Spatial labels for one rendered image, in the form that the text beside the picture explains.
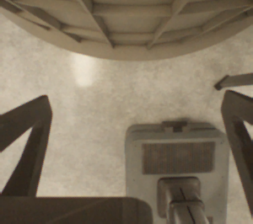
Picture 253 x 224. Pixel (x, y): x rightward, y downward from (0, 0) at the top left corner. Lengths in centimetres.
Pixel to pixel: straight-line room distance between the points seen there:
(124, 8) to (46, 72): 93
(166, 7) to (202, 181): 91
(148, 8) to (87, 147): 103
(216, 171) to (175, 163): 21
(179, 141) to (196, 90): 37
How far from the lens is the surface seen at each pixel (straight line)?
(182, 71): 136
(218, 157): 122
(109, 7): 56
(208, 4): 59
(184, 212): 103
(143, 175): 118
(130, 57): 130
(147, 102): 134
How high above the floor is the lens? 133
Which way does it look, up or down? 84 degrees down
